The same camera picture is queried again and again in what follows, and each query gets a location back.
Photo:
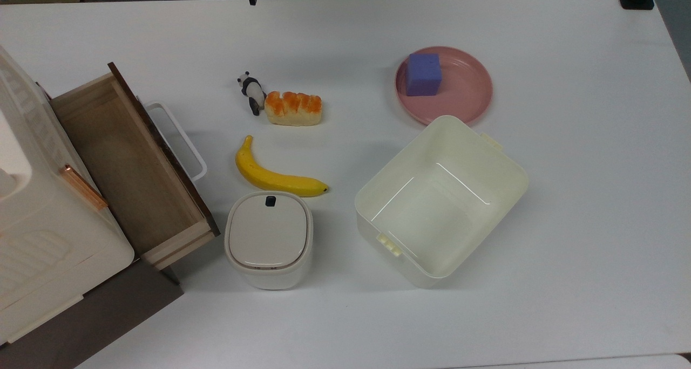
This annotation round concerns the black and white panda toy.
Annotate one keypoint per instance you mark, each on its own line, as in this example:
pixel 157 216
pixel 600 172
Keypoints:
pixel 252 91

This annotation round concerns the yellow toy banana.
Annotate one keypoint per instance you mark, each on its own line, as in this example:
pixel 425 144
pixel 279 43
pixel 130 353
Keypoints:
pixel 270 180

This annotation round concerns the wooden drawer with brown front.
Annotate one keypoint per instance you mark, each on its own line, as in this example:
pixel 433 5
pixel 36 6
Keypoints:
pixel 129 169

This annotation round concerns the cream plastic storage box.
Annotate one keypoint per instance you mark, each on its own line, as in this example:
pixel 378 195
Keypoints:
pixel 432 212

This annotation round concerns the dark brown cabinet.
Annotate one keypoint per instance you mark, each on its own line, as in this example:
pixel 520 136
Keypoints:
pixel 81 326

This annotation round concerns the orange glazed toy bread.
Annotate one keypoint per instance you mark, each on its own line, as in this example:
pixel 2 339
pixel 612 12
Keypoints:
pixel 294 113

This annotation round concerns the white cabinet unit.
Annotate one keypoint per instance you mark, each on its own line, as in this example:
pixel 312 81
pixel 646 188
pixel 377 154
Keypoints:
pixel 54 239

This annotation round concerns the pink round plate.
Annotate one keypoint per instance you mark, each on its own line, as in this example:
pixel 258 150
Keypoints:
pixel 467 88

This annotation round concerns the purple foam cube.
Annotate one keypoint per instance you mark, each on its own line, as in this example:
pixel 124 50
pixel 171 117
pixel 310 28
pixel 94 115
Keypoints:
pixel 424 75

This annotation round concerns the small white lidded trash bin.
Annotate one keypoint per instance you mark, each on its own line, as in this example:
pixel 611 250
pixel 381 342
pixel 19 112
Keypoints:
pixel 268 234

